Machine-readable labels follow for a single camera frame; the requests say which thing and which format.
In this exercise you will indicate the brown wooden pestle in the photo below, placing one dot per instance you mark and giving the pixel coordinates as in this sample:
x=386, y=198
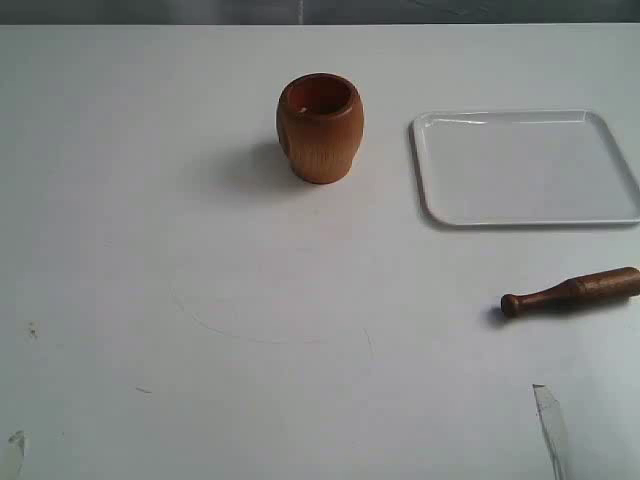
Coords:
x=597, y=288

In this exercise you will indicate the clear tape strip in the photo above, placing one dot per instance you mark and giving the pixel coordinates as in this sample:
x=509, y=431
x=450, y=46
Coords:
x=554, y=431
x=13, y=458

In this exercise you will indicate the clear tape strip right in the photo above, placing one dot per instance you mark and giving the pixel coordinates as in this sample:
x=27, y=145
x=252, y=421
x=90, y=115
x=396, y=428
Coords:
x=554, y=431

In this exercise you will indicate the white rectangular plastic tray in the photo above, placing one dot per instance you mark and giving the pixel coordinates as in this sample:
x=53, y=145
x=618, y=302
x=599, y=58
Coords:
x=523, y=169

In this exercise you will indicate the brown wooden mortar cup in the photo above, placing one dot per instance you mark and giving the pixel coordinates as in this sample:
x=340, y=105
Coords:
x=320, y=124

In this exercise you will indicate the clear tape strip left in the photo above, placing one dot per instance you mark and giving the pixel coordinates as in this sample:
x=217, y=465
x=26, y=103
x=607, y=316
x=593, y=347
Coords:
x=13, y=458

